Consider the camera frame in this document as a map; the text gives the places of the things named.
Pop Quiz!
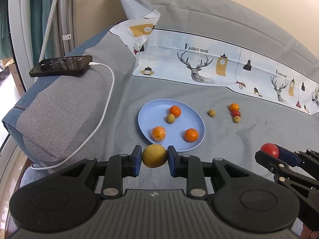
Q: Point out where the teal hanging garment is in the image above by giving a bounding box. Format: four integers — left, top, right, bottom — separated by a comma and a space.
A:
0, 0, 55, 65

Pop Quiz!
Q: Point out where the black and white dotted pole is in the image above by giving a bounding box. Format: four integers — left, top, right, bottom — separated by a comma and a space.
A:
33, 0, 62, 82

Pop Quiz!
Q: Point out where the white charging cable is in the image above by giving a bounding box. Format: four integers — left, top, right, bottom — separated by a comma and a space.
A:
31, 62, 115, 171

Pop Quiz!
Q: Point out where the white door frame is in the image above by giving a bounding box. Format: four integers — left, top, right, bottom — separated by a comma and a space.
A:
7, 0, 34, 92

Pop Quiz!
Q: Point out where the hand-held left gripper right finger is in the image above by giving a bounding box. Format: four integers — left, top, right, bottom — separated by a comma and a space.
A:
167, 145, 255, 200

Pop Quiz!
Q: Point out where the light blue plate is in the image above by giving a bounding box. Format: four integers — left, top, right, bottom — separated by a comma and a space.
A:
138, 99, 206, 152

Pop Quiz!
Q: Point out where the plastic-wrapped orange mandarin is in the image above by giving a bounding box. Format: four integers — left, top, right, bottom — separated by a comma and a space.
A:
151, 126, 167, 142

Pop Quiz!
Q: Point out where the grey curtain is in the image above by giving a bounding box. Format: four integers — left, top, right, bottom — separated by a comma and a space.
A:
56, 0, 77, 55

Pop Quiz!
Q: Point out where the grey duvet with deer print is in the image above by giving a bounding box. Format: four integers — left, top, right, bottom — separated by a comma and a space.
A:
32, 0, 319, 237

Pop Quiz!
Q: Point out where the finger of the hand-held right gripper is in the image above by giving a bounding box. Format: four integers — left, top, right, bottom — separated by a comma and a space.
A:
255, 150, 319, 199
274, 144, 319, 178

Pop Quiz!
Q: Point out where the brown cardboard box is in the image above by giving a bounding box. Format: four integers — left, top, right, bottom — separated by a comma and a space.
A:
2, 57, 25, 92

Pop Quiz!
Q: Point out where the black smartphone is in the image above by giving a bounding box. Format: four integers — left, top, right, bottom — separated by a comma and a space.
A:
29, 55, 93, 78

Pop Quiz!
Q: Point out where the grey and blue pillow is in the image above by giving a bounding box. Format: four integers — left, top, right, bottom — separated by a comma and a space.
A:
2, 25, 134, 172

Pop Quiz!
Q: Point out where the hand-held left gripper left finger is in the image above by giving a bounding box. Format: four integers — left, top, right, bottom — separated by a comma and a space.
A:
53, 145, 143, 200

